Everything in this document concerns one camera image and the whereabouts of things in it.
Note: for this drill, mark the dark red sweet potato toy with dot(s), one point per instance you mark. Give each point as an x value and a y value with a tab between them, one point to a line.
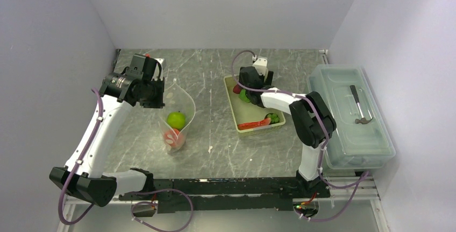
237	89

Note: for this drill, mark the green grapes toy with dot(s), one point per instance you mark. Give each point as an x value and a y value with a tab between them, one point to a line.
274	118

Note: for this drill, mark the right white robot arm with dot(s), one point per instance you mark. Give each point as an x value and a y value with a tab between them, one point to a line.
312	119

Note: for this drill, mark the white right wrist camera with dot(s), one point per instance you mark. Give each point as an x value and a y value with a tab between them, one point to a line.
260	65

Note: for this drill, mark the orange peach toy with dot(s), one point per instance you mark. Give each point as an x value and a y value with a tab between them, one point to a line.
174	139

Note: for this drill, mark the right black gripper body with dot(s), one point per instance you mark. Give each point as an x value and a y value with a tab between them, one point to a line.
269	78

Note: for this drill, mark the clear plastic storage box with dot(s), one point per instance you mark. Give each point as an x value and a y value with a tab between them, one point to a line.
352	146

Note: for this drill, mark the green cabbage toy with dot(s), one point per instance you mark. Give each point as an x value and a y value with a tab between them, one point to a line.
243	96

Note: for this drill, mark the green perforated plastic basket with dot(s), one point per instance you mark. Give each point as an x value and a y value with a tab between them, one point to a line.
243	112

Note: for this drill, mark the green apple toy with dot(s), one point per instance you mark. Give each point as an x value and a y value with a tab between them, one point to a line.
176	120

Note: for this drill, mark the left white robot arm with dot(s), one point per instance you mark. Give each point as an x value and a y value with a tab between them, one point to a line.
83	175

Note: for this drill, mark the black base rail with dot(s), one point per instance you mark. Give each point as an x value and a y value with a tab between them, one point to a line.
277	193

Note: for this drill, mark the clear polka dot zip bag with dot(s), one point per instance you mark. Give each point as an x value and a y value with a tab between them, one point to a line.
176	99

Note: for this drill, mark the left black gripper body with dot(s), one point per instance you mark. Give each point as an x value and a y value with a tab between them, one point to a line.
154	93

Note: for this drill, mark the black handled hammer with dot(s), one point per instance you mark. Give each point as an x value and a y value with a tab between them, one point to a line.
363	120

